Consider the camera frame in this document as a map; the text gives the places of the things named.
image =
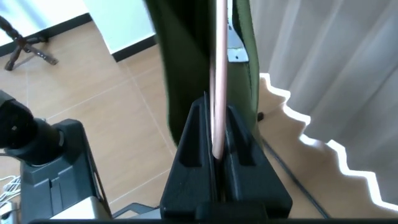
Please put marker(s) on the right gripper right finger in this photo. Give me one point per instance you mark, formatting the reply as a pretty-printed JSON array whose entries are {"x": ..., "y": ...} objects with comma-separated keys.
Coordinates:
[{"x": 255, "y": 186}]

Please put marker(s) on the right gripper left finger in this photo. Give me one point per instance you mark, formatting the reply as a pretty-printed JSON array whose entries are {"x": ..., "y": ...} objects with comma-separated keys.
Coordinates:
[{"x": 186, "y": 186}]

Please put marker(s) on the pink clothes hanger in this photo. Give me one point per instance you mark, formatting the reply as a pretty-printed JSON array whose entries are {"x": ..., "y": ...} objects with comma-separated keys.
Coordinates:
[{"x": 219, "y": 93}]

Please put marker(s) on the green printed T-shirt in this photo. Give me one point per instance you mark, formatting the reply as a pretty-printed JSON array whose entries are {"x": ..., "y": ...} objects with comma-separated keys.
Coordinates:
[{"x": 186, "y": 62}]

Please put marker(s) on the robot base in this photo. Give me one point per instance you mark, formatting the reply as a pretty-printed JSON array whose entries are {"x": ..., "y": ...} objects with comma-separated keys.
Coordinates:
[{"x": 56, "y": 174}]

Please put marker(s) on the beige curtain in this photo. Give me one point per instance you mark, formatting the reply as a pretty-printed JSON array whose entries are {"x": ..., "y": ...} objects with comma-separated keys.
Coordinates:
[{"x": 342, "y": 62}]

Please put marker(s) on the dark tripod stand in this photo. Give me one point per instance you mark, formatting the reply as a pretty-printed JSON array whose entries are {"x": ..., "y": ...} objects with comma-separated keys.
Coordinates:
[{"x": 21, "y": 42}]

